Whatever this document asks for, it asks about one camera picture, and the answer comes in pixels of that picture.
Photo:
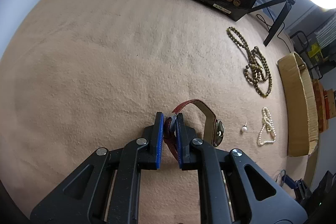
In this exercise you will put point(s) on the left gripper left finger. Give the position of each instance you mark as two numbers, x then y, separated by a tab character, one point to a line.
104	188

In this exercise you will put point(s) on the cardboard box tray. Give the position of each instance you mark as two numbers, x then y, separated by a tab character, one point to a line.
301	107

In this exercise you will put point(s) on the black tripod stand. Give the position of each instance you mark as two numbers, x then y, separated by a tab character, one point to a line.
280	18

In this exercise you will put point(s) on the red leather strap watch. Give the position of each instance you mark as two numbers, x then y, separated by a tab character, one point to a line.
213	130

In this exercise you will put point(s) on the single pearl earring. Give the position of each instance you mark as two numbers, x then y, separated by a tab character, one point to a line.
244	128

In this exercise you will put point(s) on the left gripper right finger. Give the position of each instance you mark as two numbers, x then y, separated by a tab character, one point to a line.
232	187

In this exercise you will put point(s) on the orange cloth covered box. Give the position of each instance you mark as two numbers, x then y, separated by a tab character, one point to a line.
325	104

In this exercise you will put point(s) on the yellow black box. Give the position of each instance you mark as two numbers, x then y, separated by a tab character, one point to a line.
315	54

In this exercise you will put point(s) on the black clothes rack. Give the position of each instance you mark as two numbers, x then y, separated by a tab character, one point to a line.
302	47

